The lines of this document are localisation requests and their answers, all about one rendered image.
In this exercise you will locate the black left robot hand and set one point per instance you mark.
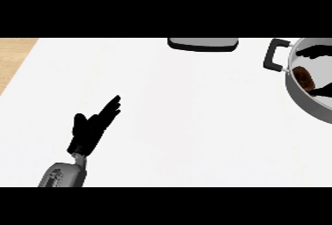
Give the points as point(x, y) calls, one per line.
point(89, 132)

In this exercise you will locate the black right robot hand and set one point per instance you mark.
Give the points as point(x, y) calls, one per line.
point(319, 51)

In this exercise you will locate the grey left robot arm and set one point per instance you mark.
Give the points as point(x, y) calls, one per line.
point(63, 174)

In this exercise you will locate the brown sweet potato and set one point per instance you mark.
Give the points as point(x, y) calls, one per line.
point(303, 77)

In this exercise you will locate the grey and black appliance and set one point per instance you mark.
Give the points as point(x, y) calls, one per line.
point(203, 44)

